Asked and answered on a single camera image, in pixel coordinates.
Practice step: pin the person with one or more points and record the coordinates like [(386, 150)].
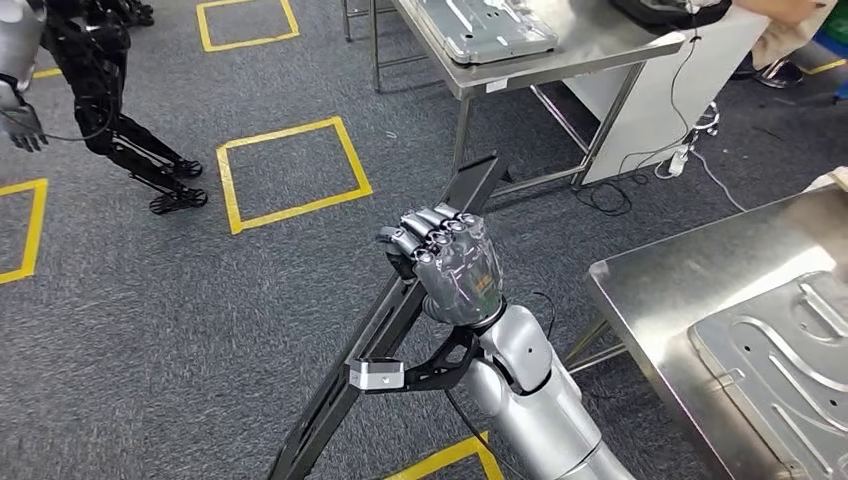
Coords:
[(782, 40)]

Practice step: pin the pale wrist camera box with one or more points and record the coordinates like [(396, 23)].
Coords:
[(378, 376)]

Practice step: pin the steel table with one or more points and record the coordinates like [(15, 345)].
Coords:
[(583, 53)]

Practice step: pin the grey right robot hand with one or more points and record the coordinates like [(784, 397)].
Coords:
[(464, 278)]

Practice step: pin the yellow floor tape square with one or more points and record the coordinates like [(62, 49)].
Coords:
[(450, 457), (30, 232), (205, 33), (228, 199)]

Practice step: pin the standing humanoid grey hand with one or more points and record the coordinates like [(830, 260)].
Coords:
[(23, 129)]

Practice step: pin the white power strip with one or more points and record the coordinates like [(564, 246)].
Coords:
[(678, 161)]

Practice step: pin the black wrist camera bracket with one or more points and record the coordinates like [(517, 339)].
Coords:
[(444, 368)]

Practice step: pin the long black metal part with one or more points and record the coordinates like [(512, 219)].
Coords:
[(331, 397)]

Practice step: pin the white board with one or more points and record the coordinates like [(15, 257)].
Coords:
[(649, 112)]

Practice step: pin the grey stamped metal panel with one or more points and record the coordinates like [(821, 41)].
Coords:
[(782, 371), (490, 30)]

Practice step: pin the steel workbench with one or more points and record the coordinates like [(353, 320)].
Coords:
[(662, 298)]

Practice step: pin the black and white headset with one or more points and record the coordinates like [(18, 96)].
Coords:
[(662, 13)]

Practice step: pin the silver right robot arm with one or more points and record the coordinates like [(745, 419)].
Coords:
[(543, 411)]

